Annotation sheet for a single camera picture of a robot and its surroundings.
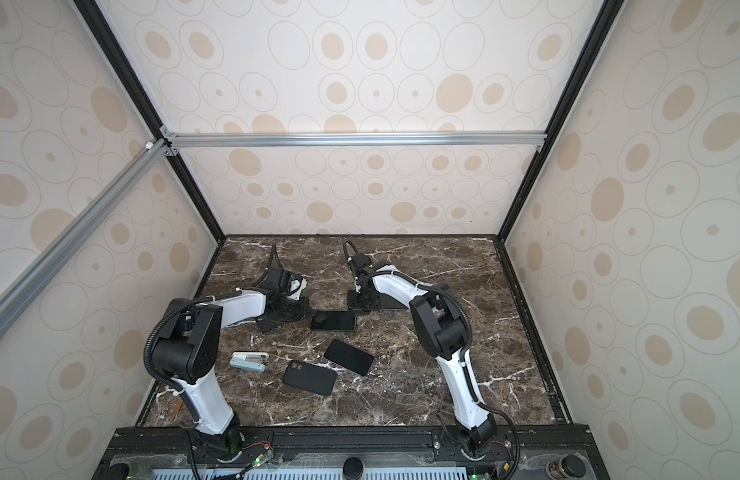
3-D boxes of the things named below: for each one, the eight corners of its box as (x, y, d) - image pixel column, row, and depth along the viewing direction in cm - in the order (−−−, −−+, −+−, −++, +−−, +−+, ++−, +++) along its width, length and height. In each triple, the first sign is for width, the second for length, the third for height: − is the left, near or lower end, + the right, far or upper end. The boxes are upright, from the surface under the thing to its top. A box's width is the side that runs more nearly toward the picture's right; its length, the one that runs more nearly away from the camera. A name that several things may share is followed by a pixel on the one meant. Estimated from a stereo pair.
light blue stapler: (231, 371, 88) (227, 368, 86) (236, 356, 91) (232, 352, 89) (264, 371, 88) (262, 368, 86) (268, 356, 91) (266, 352, 89)
